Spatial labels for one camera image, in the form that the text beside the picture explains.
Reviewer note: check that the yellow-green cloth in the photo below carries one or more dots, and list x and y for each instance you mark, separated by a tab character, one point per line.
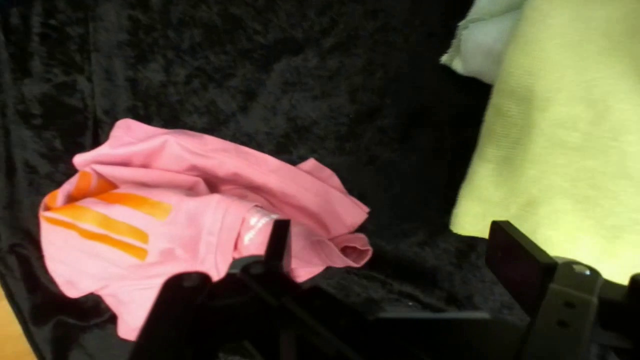
560	140

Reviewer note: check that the black velvet table cover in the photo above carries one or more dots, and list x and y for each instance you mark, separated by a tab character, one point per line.
280	75

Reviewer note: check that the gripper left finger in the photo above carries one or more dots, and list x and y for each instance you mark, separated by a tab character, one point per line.
260	300

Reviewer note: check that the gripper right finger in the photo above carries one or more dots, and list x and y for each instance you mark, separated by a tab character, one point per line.
545	280

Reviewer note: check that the pale white cloth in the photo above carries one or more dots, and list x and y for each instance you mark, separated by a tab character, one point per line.
480	40

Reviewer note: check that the pink shirt with orange stripes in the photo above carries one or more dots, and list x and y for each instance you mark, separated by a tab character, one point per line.
200	220

